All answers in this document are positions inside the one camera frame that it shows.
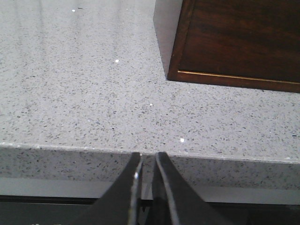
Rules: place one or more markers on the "dark wooden drawer cabinet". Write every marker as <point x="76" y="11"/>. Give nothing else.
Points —
<point x="239" y="43"/>

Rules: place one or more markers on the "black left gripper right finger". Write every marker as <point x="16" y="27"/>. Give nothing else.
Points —
<point x="175" y="202"/>

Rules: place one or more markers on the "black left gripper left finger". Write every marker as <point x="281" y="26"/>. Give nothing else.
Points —
<point x="121" y="202"/>

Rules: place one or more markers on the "black built-in appliance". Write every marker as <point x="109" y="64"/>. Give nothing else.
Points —
<point x="33" y="210"/>

